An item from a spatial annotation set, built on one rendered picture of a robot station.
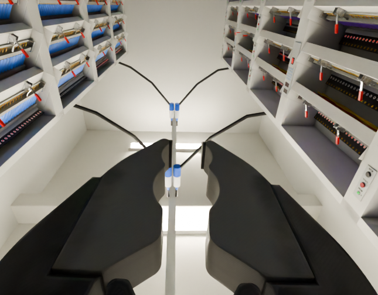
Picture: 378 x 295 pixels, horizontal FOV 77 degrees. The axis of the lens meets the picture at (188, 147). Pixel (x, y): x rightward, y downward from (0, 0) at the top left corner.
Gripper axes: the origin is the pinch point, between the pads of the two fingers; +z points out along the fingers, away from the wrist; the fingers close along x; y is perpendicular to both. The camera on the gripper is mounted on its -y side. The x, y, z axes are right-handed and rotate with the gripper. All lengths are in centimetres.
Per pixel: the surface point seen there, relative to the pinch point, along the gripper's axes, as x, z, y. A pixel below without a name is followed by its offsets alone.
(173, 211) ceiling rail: -7, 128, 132
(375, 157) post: 59, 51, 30
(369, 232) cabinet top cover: 59, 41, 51
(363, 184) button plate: 58, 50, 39
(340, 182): 62, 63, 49
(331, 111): 58, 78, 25
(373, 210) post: 62, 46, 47
